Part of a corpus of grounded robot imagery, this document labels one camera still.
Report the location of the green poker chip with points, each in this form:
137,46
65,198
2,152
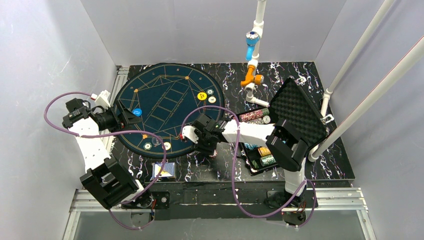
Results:
147,146
210,91

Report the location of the white pipe camera stand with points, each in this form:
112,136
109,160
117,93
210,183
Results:
252,39

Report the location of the red and green chip row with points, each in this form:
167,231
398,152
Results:
256,114

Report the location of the aluminium frame rail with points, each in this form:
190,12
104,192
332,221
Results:
82,200

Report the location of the yellow poker chip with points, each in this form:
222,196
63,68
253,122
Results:
212,99
167,146

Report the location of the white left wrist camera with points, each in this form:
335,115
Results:
101,99

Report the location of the round dark blue poker mat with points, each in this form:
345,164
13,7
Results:
167,95

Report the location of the clear dealer button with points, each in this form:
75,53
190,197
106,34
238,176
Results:
156,141

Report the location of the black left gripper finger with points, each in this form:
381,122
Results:
127,120
121,109

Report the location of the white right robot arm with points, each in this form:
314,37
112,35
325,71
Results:
285,143

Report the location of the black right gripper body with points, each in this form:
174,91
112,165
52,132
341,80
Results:
201,142

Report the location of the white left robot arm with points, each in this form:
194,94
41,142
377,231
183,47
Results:
105,178

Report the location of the black poker chip case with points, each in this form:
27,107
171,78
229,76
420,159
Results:
290,103

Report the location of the yellow big blind button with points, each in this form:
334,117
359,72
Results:
202,96

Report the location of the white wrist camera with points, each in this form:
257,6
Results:
188,133
101,99

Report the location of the white thin diagonal pole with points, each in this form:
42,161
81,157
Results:
363,40

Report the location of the white diagonal frame pole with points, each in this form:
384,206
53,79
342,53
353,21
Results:
414,54

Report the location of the blue small blind button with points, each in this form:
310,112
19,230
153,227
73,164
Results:
137,112

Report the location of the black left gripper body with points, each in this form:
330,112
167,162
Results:
122,118

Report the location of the yellow chip stack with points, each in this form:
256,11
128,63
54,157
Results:
264,151

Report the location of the boxed deck of playing cards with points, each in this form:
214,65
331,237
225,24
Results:
164,171

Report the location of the green and purple chip row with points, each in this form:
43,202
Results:
267,160

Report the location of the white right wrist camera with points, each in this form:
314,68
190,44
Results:
188,133

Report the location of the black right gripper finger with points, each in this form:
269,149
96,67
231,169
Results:
201,145
205,154

